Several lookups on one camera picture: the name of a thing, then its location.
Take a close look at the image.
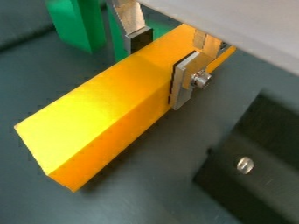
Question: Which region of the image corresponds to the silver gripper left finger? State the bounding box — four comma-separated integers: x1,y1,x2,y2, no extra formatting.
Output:
110,0,154,54

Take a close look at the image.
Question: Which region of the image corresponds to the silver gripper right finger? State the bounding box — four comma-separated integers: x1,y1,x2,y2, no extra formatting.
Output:
168,30,224,110

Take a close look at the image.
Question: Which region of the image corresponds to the yellow rectangular block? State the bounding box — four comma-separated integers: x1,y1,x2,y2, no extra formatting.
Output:
13,23,238,193

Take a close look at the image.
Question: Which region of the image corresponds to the green stepped block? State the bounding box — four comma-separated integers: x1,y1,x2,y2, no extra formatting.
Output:
46,0,179,61

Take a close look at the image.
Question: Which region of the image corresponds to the black angle bracket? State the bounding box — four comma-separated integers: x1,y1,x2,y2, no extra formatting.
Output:
194,92,299,224

